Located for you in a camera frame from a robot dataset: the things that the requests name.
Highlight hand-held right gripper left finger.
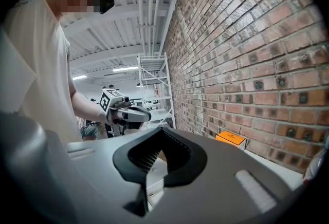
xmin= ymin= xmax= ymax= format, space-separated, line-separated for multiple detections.
xmin=65 ymin=126 xmax=166 ymax=224

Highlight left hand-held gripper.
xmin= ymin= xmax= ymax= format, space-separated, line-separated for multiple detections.
xmin=98 ymin=88 xmax=152 ymax=137

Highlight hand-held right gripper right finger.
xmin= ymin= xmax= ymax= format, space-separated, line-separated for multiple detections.
xmin=147 ymin=127 xmax=298 ymax=224

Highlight white box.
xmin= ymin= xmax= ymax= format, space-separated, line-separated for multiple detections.
xmin=145 ymin=151 xmax=169 ymax=212

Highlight person's left forearm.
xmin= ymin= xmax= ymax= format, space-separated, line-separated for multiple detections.
xmin=68 ymin=90 xmax=110 ymax=126

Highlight orange box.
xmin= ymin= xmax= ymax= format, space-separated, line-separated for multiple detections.
xmin=215 ymin=130 xmax=248 ymax=151

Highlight white metal shelf rack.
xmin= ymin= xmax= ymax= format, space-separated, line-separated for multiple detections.
xmin=137 ymin=52 xmax=177 ymax=130

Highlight white ceiling pipes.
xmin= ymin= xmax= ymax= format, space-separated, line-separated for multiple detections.
xmin=136 ymin=0 xmax=161 ymax=57

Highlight person's white shirt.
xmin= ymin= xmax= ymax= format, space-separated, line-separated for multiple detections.
xmin=0 ymin=0 xmax=84 ymax=143

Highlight clear plastic bottle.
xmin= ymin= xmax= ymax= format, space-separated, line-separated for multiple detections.
xmin=302 ymin=137 xmax=329 ymax=185

